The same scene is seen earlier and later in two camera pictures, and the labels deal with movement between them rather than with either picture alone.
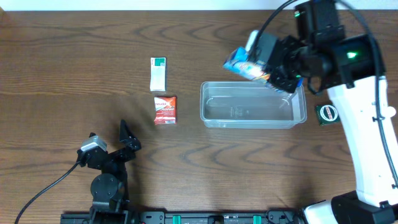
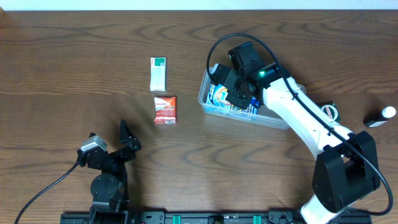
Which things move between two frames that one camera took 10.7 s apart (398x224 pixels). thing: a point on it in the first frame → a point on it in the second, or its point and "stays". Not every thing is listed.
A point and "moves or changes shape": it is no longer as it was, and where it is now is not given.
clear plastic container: (250, 105) moves or changes shape
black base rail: (183, 217) stays
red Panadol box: (165, 110) stays
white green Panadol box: (158, 74) stays
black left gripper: (116, 154) stays
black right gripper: (280, 76) → (234, 88)
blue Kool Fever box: (237, 62) moves or changes shape
